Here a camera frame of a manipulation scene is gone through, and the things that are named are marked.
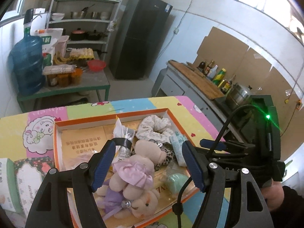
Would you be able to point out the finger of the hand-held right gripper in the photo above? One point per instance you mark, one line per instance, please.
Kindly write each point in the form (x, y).
(237, 156)
(213, 144)

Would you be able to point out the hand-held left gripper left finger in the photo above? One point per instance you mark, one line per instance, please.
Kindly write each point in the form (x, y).
(104, 163)

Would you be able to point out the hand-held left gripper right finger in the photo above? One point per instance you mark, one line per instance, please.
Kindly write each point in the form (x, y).
(192, 166)

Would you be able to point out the blue and white packet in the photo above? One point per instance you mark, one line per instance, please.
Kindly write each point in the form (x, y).
(122, 154)

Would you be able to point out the green sponge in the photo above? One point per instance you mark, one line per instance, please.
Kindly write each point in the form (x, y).
(175, 182)

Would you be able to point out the leopard print scrunchie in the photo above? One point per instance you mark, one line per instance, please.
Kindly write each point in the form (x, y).
(169, 156)

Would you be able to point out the pale green wipes packet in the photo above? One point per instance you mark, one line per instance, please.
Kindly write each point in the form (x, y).
(177, 144)

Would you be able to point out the orange cardboard box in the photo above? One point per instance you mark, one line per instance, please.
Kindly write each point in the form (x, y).
(80, 144)

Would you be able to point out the plush bunny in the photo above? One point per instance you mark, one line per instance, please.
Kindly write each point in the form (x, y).
(147, 152)
(144, 201)

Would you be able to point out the white floral scrunchie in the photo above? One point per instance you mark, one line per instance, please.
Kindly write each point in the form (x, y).
(147, 125)

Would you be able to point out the person's right forearm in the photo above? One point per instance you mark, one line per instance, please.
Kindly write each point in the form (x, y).
(291, 206)

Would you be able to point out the person's right hand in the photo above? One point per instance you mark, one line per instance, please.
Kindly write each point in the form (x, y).
(273, 194)

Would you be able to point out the black induction cooker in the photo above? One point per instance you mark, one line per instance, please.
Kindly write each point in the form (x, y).
(223, 104)

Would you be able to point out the stainless steel pot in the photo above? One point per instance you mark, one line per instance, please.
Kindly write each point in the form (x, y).
(238, 96)

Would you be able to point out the wooden cutting board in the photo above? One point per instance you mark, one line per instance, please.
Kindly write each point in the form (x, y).
(197, 80)

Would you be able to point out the grey kitchen counter cabinet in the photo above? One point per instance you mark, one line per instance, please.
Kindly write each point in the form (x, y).
(175, 87)

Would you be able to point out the yellow green bottle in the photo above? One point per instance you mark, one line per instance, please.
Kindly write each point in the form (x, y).
(219, 76)

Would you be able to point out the colourful printed tablecloth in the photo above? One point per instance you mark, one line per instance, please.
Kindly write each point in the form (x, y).
(142, 104)

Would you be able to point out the dark sauce bottle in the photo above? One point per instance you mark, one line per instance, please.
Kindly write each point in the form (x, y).
(209, 68)
(202, 66)

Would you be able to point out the floral print box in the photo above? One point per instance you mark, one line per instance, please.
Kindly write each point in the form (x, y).
(30, 185)

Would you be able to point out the green low table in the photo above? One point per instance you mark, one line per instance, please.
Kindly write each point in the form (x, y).
(95, 80)

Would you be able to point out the jar of orange preserve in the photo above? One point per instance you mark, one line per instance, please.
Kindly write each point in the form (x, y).
(76, 77)
(52, 80)
(64, 80)

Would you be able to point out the brown cardboard sheet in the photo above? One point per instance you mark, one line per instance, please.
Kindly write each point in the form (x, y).
(237, 52)

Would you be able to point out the red plastic basin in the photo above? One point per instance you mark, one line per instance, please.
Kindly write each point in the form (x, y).
(96, 65)

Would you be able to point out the green paper box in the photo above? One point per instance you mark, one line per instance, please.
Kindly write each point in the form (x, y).
(7, 185)

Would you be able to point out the pack of dried noodles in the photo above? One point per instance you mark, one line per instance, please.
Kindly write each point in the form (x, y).
(59, 70)

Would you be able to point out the tray of eggs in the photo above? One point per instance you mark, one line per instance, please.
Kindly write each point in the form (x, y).
(82, 53)

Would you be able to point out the bunch of bananas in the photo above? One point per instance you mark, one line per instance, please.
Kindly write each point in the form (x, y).
(60, 59)

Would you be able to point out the blue water jug with pump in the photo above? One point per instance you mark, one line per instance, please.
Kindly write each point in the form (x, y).
(26, 64)

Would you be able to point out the dark refrigerator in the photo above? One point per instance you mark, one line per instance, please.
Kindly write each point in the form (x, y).
(137, 40)

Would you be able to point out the black wok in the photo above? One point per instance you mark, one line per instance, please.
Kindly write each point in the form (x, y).
(96, 35)

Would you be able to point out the white and green rice bag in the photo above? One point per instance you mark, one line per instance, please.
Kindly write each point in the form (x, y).
(48, 45)

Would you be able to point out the pot with red lid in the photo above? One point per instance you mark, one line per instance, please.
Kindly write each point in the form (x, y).
(78, 34)

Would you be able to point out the grey kitchen shelf rack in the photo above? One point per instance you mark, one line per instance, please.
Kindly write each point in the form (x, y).
(80, 21)

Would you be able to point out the metal cooking pot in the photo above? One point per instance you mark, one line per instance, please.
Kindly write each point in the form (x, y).
(78, 14)

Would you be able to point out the white bowl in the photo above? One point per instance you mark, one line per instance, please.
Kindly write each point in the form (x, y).
(58, 16)

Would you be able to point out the wall socket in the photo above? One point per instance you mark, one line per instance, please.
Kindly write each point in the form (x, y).
(177, 30)

